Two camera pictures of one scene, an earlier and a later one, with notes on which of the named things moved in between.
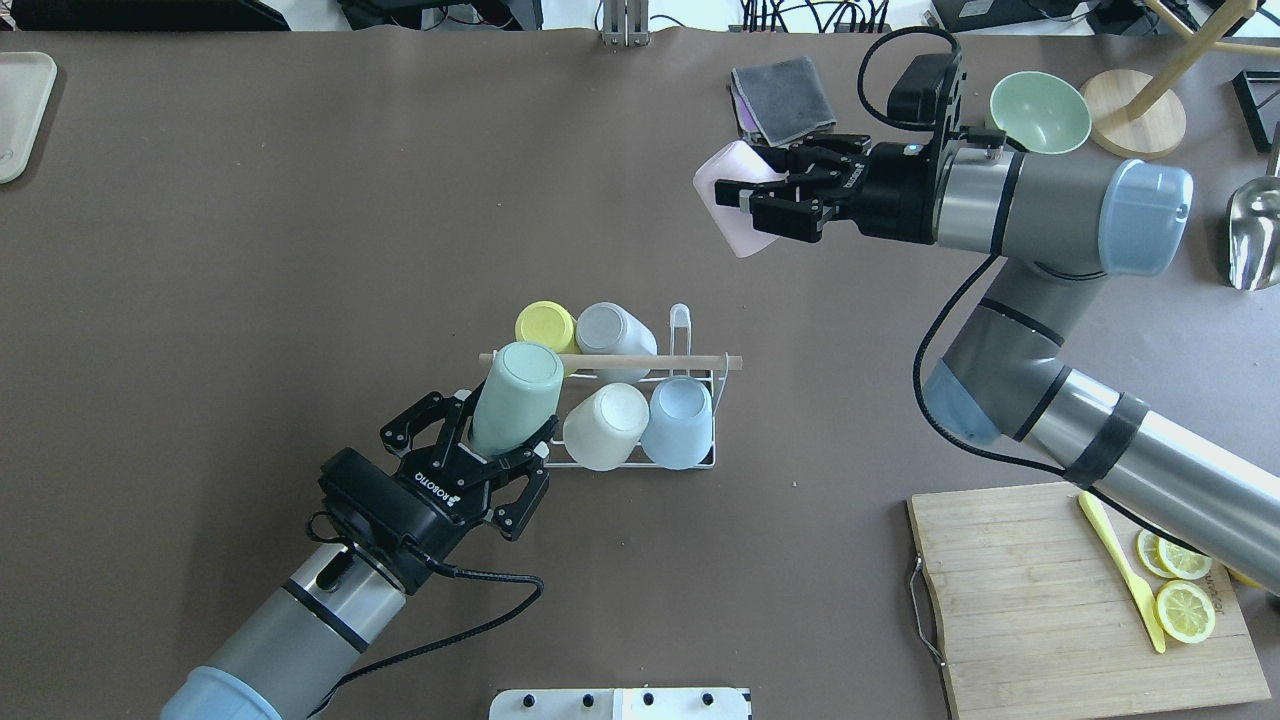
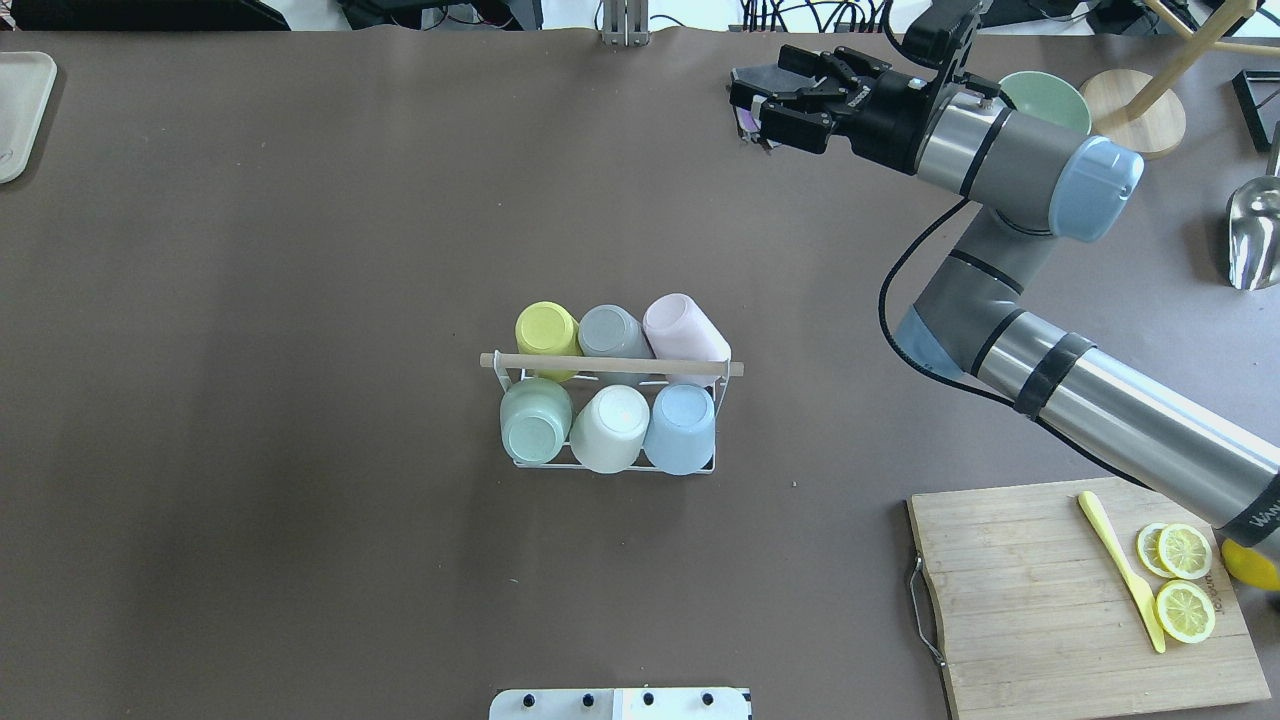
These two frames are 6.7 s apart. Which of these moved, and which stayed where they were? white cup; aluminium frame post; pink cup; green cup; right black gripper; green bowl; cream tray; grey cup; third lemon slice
Moved: pink cup; green cup; right black gripper
Stayed: grey cup; third lemon slice; cream tray; aluminium frame post; white cup; green bowl
